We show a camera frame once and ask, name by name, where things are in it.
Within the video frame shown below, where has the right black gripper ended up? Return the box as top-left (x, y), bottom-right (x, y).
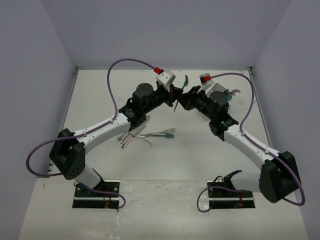
top-left (178, 85), bottom-right (216, 121)

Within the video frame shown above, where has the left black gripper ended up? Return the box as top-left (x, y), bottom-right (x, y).
top-left (144, 84), bottom-right (185, 115)

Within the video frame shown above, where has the white three-compartment container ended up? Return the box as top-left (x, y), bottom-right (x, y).
top-left (195, 83), bottom-right (229, 120)

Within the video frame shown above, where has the ornate silver teaspoon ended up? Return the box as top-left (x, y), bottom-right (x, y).
top-left (224, 89), bottom-right (241, 96)

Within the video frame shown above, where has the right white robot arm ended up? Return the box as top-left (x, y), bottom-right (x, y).
top-left (177, 86), bottom-right (303, 203)

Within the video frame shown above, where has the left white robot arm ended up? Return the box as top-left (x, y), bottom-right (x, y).
top-left (49, 83), bottom-right (183, 197)

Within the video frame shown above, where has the silver knife bundle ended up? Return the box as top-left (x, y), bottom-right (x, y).
top-left (116, 115), bottom-right (151, 151)

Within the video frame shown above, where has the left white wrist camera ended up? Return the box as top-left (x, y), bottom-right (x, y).
top-left (156, 70), bottom-right (176, 89)

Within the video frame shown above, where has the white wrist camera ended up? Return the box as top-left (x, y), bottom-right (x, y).
top-left (156, 70), bottom-right (176, 89)
top-left (198, 73), bottom-right (214, 92)

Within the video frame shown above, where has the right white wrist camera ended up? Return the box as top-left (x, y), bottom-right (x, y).
top-left (198, 73), bottom-right (214, 92)

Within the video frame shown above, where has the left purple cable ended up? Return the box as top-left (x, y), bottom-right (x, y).
top-left (26, 58), bottom-right (163, 210)

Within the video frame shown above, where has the purple cable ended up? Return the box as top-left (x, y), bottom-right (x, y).
top-left (196, 72), bottom-right (306, 213)
top-left (26, 58), bottom-right (163, 210)

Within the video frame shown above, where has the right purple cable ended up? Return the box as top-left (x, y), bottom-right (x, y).
top-left (196, 72), bottom-right (306, 213)

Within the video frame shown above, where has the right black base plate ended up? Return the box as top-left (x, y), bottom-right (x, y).
top-left (207, 175), bottom-right (256, 210)

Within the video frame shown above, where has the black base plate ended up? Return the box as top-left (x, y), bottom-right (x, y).
top-left (207, 175), bottom-right (256, 210)
top-left (72, 180), bottom-right (120, 210)

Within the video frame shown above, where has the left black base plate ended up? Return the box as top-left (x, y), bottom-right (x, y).
top-left (72, 180), bottom-right (120, 210)

